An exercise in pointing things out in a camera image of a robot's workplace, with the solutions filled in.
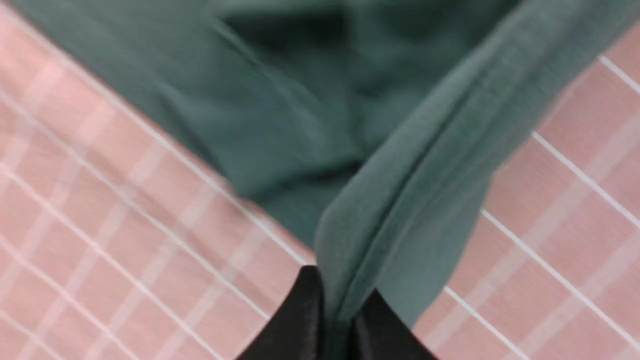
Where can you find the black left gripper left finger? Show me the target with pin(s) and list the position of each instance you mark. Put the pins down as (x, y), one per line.
(294, 331)

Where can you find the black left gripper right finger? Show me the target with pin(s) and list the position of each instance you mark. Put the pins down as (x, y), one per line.
(377, 333)

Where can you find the green long sleeve shirt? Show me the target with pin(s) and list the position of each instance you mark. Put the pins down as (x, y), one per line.
(370, 129)

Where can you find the pink grid tablecloth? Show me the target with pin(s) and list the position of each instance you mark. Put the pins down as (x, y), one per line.
(117, 245)

